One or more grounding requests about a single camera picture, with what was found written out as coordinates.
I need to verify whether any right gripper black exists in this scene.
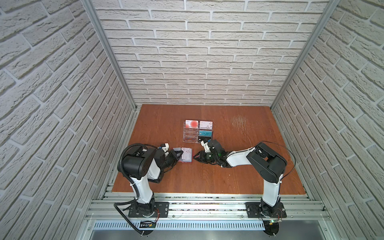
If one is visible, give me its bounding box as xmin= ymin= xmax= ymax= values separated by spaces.
xmin=192 ymin=150 xmax=219 ymax=164

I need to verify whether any red leather card holder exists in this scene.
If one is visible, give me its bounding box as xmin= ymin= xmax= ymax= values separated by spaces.
xmin=173 ymin=148 xmax=193 ymax=163

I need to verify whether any white blossom VIP card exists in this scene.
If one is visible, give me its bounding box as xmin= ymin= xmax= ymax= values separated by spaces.
xmin=199 ymin=121 xmax=213 ymax=130

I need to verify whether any clear acrylic card organizer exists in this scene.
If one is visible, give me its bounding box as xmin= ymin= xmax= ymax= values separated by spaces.
xmin=183 ymin=122 xmax=213 ymax=143

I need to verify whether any white pink circle card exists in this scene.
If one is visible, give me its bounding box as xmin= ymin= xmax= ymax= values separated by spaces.
xmin=185 ymin=120 xmax=199 ymax=129

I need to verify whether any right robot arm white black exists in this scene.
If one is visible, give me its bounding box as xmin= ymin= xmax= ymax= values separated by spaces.
xmin=194 ymin=140 xmax=288 ymax=211

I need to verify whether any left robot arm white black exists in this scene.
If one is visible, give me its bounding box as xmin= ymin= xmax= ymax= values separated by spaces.
xmin=117 ymin=144 xmax=184 ymax=216

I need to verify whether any white pagoda VIP card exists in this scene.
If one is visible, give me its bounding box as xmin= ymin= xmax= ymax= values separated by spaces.
xmin=180 ymin=148 xmax=193 ymax=163

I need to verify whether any black VIP card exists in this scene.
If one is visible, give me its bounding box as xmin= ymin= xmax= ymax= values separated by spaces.
xmin=198 ymin=136 xmax=212 ymax=142

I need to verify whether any teal VIP card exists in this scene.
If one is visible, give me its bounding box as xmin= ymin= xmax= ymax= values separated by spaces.
xmin=199 ymin=130 xmax=213 ymax=137

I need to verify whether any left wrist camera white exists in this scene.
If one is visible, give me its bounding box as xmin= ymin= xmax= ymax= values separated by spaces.
xmin=161 ymin=143 xmax=169 ymax=153

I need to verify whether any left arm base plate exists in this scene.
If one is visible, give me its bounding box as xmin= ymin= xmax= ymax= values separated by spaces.
xmin=129 ymin=202 xmax=170 ymax=218

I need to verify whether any aluminium rail frame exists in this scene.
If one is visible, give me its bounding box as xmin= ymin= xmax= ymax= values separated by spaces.
xmin=76 ymin=187 xmax=340 ymax=240

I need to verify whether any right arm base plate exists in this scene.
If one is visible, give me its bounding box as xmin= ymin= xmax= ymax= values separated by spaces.
xmin=245 ymin=202 xmax=287 ymax=219

